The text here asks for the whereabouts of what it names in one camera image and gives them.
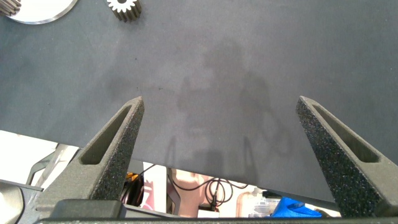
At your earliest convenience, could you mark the small steel planetary gear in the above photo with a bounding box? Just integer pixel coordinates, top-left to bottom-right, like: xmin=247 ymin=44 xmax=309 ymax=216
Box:
xmin=106 ymin=0 xmax=143 ymax=23
xmin=0 ymin=0 xmax=22 ymax=17

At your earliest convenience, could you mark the round white plate with pins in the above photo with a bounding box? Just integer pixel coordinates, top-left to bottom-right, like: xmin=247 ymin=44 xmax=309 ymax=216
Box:
xmin=5 ymin=0 xmax=79 ymax=26

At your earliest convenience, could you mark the blue plastic object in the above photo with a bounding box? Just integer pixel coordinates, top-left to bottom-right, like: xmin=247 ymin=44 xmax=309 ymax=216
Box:
xmin=269 ymin=196 xmax=323 ymax=218

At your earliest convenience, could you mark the dark rectangular mat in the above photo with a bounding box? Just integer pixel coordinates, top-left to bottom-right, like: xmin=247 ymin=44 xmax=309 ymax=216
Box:
xmin=0 ymin=0 xmax=398 ymax=203

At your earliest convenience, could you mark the grey metal frame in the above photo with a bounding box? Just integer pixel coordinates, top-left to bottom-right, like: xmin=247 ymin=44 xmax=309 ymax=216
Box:
xmin=25 ymin=142 xmax=80 ymax=189

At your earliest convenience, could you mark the thin black cable coil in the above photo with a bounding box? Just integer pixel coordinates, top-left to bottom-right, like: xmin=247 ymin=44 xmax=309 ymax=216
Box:
xmin=170 ymin=176 xmax=249 ymax=208

